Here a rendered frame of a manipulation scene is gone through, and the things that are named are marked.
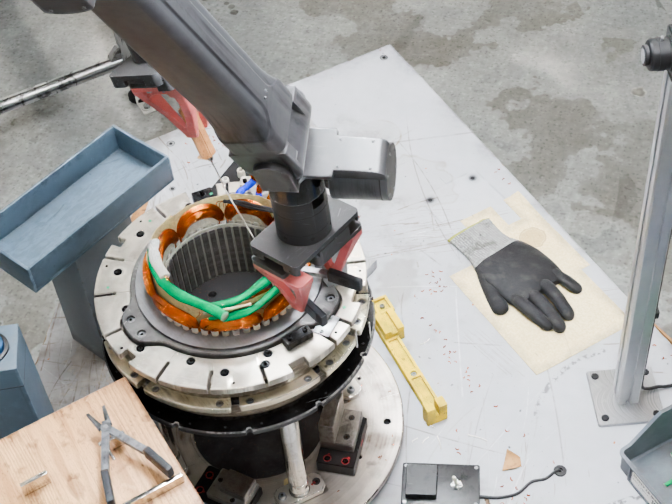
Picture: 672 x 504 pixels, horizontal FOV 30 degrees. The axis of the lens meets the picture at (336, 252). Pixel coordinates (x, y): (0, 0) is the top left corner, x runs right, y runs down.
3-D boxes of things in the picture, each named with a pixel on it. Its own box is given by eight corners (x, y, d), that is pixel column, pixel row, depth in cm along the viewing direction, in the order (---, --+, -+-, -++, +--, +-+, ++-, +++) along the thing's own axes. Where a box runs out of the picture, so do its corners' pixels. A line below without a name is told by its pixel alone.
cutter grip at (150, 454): (175, 474, 131) (172, 466, 130) (169, 479, 131) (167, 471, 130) (150, 452, 133) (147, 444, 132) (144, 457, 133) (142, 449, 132)
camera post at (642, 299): (616, 407, 168) (672, 80, 126) (611, 389, 170) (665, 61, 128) (638, 405, 168) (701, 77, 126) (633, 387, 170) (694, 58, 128)
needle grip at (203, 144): (218, 150, 132) (195, 102, 128) (210, 159, 130) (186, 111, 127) (207, 150, 132) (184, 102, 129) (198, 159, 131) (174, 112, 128)
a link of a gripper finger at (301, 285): (351, 294, 135) (342, 232, 128) (309, 336, 131) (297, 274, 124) (303, 268, 138) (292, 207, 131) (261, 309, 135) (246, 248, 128)
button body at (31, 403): (65, 438, 171) (18, 323, 152) (65, 482, 167) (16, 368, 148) (14, 446, 171) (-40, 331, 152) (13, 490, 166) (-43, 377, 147)
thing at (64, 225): (150, 262, 192) (113, 124, 171) (201, 294, 187) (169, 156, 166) (28, 366, 180) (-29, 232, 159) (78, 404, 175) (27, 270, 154)
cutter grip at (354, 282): (363, 287, 135) (362, 277, 134) (360, 292, 135) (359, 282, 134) (330, 276, 137) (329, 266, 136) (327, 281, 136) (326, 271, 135)
